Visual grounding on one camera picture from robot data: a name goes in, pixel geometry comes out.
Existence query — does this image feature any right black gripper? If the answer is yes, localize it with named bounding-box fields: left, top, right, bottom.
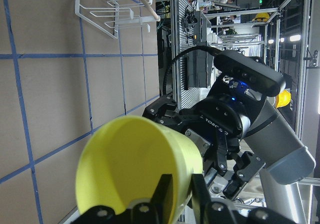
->
left=142, top=95, right=265, bottom=200

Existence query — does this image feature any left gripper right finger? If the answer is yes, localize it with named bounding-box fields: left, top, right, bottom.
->
left=190, top=174, right=211, bottom=223

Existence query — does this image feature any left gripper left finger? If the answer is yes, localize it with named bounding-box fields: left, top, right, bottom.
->
left=147, top=174, right=173, bottom=223

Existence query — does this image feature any yellow-green ikea cup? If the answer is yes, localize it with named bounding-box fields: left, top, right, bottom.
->
left=75, top=115, right=203, bottom=223

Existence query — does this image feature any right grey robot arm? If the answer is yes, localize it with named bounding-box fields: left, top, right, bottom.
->
left=143, top=94, right=316, bottom=220

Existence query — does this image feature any wooden rack dowel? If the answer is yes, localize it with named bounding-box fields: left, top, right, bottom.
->
left=140, top=0, right=161, bottom=22

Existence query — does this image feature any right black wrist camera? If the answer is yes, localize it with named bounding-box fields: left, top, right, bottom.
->
left=213, top=50, right=286, bottom=97

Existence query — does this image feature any white wire cup rack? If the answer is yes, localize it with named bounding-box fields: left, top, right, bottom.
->
left=74, top=0, right=157, bottom=39

